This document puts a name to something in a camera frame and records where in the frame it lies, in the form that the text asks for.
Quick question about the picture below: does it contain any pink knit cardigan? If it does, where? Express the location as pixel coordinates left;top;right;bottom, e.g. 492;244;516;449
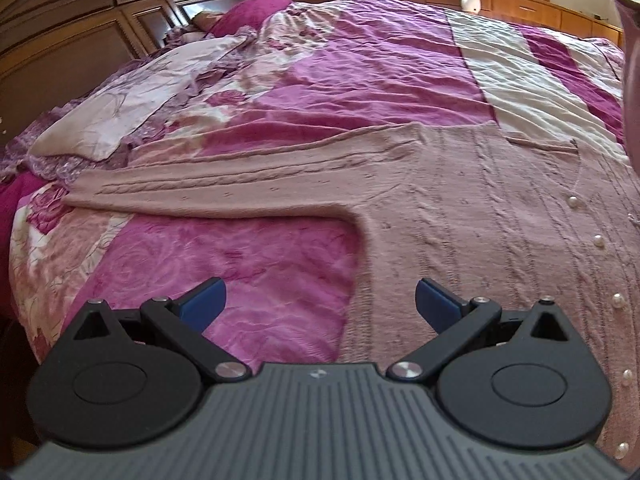
63;0;640;470

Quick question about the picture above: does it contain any lilac ruffled pillow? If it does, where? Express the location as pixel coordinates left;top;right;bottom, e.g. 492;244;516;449
1;26;257;183

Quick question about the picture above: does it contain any dark wooden headboard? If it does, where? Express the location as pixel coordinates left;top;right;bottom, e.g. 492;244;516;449
1;0;243;143

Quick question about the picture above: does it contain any magenta floral bed quilt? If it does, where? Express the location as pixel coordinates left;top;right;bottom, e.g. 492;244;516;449
1;0;639;374

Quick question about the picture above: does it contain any magenta pillow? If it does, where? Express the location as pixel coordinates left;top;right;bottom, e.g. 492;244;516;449
205;0;292;37

